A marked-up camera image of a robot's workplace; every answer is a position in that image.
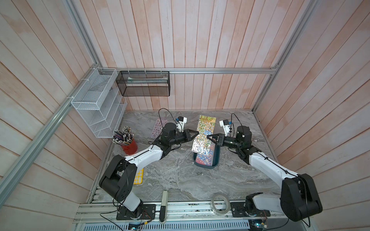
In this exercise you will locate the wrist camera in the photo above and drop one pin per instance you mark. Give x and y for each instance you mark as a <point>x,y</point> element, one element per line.
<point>225,124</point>
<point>180,123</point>

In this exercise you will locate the colourful small sticker sheet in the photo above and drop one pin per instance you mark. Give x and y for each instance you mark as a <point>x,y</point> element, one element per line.
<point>201,144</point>

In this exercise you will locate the pink sticker sheet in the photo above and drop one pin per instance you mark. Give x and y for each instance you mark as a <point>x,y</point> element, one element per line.
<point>156,131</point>

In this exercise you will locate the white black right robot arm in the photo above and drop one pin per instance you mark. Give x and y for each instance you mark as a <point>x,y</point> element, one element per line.
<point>298,199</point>

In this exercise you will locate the black mesh wall basket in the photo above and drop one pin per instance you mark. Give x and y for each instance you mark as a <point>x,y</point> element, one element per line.
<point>144,83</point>

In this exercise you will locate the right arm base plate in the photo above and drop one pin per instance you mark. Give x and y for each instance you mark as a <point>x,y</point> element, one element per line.
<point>246,209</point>

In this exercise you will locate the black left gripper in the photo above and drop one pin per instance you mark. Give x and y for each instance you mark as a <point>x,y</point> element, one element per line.
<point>187,133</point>

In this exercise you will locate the yellow calculator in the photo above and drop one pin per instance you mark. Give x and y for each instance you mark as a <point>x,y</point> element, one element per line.
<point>139,177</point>

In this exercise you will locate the red pencil cup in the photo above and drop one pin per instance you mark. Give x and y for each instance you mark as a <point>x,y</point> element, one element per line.
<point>125,139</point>

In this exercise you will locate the white mesh wall shelf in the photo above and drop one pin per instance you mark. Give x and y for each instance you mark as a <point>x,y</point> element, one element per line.
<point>100,103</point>

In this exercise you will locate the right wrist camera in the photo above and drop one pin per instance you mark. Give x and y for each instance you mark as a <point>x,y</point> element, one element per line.
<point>225,124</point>

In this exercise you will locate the teal storage box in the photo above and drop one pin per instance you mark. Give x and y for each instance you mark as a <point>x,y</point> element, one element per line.
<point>215,160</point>

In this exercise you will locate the clear tape roll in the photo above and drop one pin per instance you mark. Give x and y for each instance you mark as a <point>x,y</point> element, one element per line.
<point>220,204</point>

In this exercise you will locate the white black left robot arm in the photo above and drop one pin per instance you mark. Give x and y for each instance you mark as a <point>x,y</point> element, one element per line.
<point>118,178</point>

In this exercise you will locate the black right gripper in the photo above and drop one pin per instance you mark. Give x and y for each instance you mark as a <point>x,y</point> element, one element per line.
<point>221,139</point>

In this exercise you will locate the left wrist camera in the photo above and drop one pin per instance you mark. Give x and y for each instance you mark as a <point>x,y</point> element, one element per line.
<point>180,123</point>

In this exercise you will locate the red blue cat sticker sheet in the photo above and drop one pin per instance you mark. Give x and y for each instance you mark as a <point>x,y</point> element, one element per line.
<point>206,159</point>

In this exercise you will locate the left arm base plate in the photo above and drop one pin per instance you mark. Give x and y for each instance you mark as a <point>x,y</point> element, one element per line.
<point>144,211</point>

